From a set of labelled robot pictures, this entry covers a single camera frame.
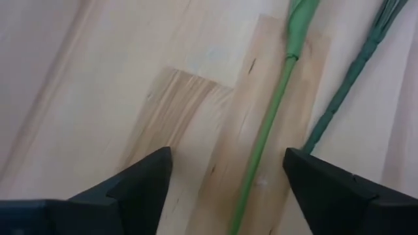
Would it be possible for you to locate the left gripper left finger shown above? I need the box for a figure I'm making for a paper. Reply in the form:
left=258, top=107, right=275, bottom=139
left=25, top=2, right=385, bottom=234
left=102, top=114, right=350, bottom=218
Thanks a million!
left=68, top=146, right=173, bottom=235

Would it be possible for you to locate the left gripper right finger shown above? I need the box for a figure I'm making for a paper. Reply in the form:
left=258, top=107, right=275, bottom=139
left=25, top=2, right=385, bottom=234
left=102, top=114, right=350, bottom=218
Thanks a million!
left=282, top=148, right=379, bottom=235

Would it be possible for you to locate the light green flower stem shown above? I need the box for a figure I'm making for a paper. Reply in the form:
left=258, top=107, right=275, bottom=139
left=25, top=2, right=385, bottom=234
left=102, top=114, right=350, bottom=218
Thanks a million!
left=228, top=0, right=323, bottom=235

